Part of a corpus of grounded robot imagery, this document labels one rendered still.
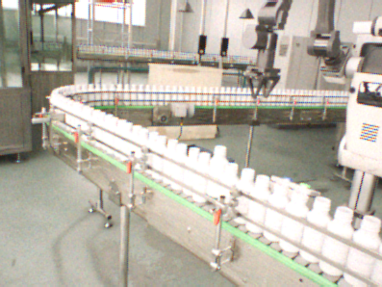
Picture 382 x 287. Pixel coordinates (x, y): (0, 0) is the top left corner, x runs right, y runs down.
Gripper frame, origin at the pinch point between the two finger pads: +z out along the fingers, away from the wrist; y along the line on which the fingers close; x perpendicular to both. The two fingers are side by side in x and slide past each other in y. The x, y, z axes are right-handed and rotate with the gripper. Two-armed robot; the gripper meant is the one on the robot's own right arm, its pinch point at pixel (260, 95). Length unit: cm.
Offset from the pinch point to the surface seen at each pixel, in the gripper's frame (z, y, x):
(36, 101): 95, -120, -528
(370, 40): -43, -377, -96
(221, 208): 28.8, 26.5, 10.1
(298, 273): 39, 21, 33
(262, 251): 38.8, 20.9, 21.4
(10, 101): 59, -24, -340
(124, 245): 78, 14, -54
